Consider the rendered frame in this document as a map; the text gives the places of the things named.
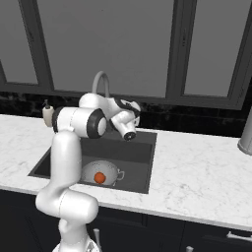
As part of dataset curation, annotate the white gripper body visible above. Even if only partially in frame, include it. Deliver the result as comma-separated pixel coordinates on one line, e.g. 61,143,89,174
132,111,142,128

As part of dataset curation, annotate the dark grey sink basin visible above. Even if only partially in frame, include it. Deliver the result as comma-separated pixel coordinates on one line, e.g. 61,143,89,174
28,127,158,195

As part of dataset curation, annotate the white colander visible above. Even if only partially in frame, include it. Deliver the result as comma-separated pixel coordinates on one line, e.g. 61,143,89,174
80,159,126,188

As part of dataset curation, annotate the grey curved sink faucet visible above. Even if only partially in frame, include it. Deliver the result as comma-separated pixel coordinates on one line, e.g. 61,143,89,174
91,70,111,98

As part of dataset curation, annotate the orange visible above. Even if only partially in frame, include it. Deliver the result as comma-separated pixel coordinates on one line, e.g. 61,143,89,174
94,171,107,185

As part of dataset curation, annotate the dark grey framed window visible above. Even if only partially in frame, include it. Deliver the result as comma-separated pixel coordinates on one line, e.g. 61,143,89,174
0,0,252,111

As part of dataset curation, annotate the white soap dispenser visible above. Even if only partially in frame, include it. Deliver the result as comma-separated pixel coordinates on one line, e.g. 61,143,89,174
41,98,56,129

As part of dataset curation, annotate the grey cylindrical container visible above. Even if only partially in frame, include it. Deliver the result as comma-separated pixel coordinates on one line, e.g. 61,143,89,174
237,107,252,157

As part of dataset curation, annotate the dark cupboard door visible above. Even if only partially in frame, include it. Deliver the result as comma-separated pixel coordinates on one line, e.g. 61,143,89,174
88,220,185,252
0,189,62,252

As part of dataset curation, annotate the dark drawer front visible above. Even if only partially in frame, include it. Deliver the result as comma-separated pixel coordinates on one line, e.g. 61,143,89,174
183,220,252,252

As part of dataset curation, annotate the silver drawer handle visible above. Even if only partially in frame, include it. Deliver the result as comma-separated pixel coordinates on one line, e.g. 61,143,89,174
225,230,252,244

